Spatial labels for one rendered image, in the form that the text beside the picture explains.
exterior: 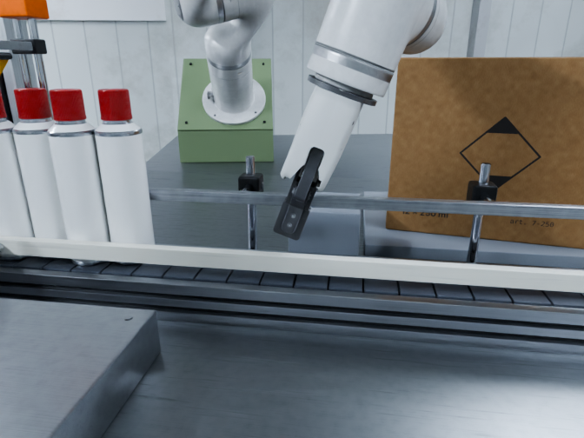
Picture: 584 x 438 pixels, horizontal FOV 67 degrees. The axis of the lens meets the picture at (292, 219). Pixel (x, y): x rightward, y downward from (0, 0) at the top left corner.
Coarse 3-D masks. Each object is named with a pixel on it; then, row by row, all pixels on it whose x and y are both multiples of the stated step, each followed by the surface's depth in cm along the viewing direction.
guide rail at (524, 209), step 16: (160, 192) 55; (176, 192) 55; (192, 192) 54; (208, 192) 54; (224, 192) 54; (240, 192) 54; (256, 192) 54; (272, 192) 54; (336, 208) 52; (352, 208) 52; (368, 208) 52; (384, 208) 51; (400, 208) 51; (416, 208) 51; (432, 208) 51; (448, 208) 50; (464, 208) 50; (480, 208) 50; (496, 208) 50; (512, 208) 49; (528, 208) 49; (544, 208) 49; (560, 208) 49; (576, 208) 48
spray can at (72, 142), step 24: (72, 96) 48; (72, 120) 48; (72, 144) 48; (72, 168) 49; (96, 168) 51; (72, 192) 50; (96, 192) 51; (72, 216) 51; (96, 216) 52; (96, 240) 53
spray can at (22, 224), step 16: (0, 96) 50; (0, 112) 50; (0, 128) 50; (0, 144) 50; (0, 160) 51; (16, 160) 52; (0, 176) 51; (16, 176) 52; (0, 192) 52; (16, 192) 53; (0, 208) 52; (16, 208) 53; (0, 224) 53; (16, 224) 53; (0, 256) 55; (16, 256) 54
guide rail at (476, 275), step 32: (64, 256) 51; (96, 256) 51; (128, 256) 50; (160, 256) 50; (192, 256) 49; (224, 256) 48; (256, 256) 48; (288, 256) 47; (320, 256) 47; (512, 288) 45; (544, 288) 44; (576, 288) 44
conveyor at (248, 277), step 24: (0, 264) 54; (24, 264) 54; (48, 264) 54; (72, 264) 54; (96, 264) 54; (120, 264) 54; (144, 264) 54; (312, 288) 48; (336, 288) 48; (360, 288) 48; (384, 288) 48; (408, 288) 48; (432, 288) 48; (456, 288) 48; (480, 288) 48; (504, 288) 48
